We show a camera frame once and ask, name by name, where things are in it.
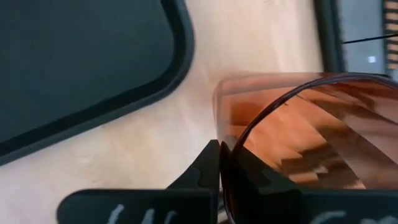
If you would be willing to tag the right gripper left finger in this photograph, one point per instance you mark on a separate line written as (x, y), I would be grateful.
(186, 205)

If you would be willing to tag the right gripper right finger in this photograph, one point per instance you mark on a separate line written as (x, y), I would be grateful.
(264, 205)

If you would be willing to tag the narrow black striped floor ramp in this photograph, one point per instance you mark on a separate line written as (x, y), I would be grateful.
(391, 31)

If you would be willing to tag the orange translucent faceted cup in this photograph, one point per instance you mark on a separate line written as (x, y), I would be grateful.
(326, 124)

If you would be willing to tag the black rectangular serving tray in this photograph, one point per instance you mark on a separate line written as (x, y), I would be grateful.
(77, 62)

